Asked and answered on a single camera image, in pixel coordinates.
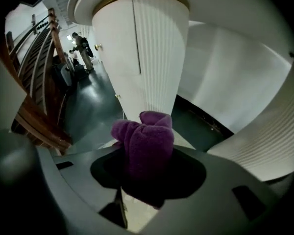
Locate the brown wooden bed frame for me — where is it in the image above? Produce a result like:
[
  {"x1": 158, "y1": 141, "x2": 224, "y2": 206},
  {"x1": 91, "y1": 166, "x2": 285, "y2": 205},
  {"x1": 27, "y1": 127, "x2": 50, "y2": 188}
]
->
[{"x1": 4, "y1": 7, "x2": 73, "y2": 154}]

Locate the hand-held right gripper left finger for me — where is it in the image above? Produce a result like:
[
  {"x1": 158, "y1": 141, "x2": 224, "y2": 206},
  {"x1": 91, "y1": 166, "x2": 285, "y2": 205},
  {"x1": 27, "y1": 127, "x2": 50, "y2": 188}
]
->
[{"x1": 36, "y1": 142, "x2": 128, "y2": 230}]

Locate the grey bin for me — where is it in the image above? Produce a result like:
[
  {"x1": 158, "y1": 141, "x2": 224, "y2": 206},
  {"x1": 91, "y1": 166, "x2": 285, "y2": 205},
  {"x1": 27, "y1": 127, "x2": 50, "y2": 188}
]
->
[{"x1": 51, "y1": 62, "x2": 73, "y2": 87}]

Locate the white vanity table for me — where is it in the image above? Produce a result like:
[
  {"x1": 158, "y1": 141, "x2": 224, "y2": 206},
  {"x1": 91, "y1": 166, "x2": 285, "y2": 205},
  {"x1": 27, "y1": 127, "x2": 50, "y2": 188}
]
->
[{"x1": 67, "y1": 0, "x2": 294, "y2": 182}]

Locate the purple cloth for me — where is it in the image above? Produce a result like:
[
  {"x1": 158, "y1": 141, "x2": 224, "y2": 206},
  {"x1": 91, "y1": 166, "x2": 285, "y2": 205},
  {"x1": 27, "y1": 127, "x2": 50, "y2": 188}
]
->
[{"x1": 111, "y1": 110, "x2": 175, "y2": 209}]

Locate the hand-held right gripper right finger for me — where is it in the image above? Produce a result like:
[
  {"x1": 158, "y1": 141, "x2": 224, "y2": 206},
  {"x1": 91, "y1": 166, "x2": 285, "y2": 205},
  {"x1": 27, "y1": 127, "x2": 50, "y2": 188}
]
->
[{"x1": 142, "y1": 147, "x2": 285, "y2": 235}]

